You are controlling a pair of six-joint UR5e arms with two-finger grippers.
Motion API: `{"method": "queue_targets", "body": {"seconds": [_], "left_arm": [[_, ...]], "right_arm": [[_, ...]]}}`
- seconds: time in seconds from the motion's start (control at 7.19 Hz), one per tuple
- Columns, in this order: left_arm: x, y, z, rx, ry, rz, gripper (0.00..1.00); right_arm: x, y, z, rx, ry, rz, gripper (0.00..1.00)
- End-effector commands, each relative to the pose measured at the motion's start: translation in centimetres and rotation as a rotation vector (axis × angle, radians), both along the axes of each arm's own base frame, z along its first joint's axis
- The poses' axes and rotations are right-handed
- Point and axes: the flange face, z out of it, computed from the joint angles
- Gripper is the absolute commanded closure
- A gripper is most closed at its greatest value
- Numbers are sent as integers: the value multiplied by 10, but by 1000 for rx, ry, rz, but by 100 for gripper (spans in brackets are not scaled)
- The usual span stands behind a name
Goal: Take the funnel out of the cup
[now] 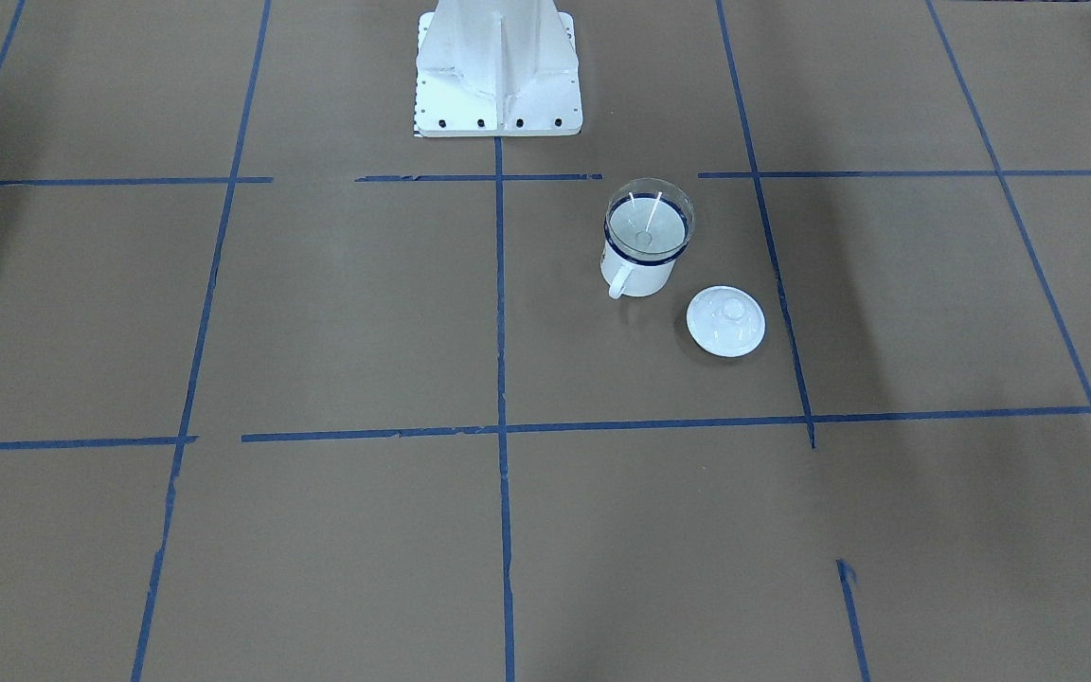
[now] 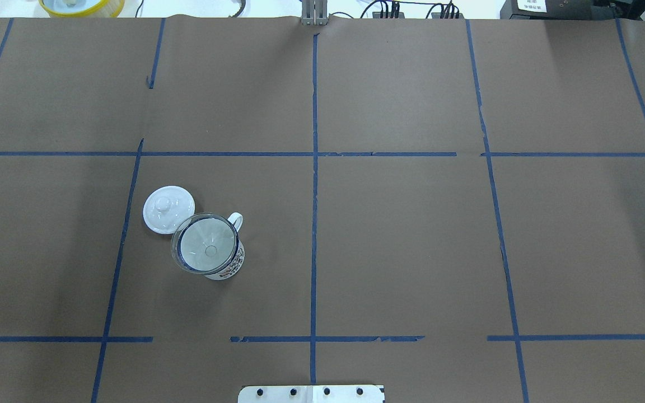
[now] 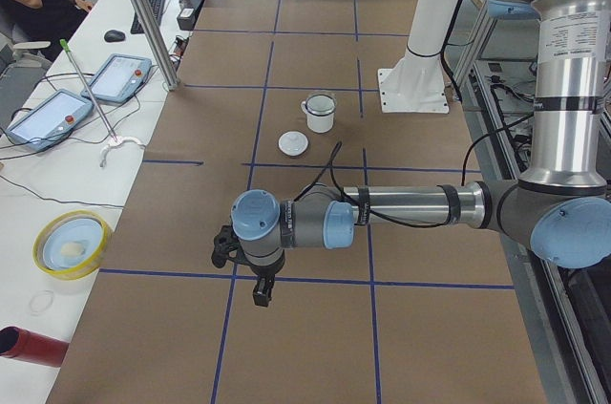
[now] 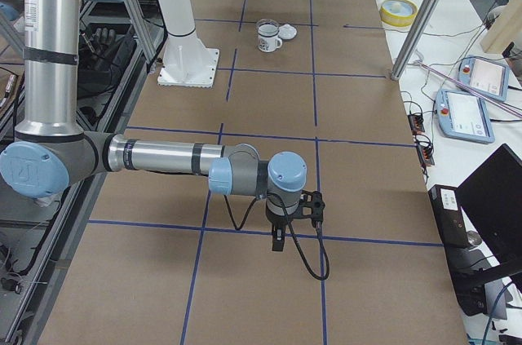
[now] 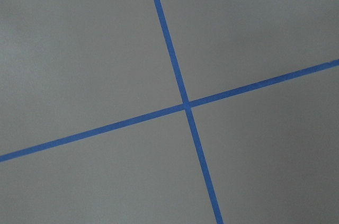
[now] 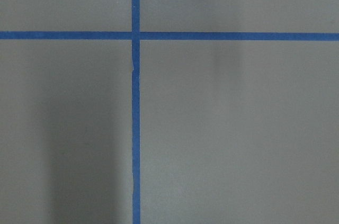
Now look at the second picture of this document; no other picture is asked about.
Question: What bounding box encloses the white enamel mug blue rim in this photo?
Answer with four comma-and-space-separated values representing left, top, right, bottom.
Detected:
174, 212, 245, 281

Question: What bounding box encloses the white ceramic lid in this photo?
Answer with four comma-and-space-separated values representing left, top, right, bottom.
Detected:
142, 185, 195, 235

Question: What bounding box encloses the black device box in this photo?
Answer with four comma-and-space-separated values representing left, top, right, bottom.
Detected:
499, 1, 620, 21

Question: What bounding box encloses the yellow tape roll with plate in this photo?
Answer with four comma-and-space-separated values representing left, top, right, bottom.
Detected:
38, 0, 126, 18

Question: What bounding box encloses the aluminium frame post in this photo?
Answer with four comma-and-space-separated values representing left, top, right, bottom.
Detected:
300, 0, 329, 26

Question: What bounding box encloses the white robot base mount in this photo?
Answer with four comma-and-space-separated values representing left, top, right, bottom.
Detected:
237, 385, 386, 402

